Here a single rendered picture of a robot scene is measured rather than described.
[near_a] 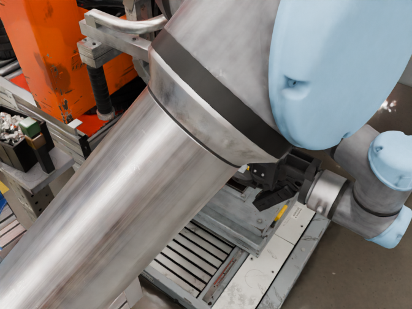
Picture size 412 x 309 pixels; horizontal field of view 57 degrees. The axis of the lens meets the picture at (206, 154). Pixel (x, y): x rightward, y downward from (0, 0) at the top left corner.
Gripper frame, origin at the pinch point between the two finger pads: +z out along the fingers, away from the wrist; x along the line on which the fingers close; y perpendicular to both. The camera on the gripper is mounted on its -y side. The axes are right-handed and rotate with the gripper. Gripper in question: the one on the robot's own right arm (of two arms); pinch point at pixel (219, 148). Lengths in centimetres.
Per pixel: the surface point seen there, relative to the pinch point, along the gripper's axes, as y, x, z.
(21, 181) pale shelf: -38, 17, 63
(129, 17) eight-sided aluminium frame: 7.0, -20.5, 42.7
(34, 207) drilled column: -68, 13, 77
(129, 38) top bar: 15.0, -2.7, 24.3
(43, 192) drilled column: -64, 7, 77
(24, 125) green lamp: -17, 10, 58
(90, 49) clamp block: 11.7, 1.4, 32.1
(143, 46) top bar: 15.0, -1.9, 19.7
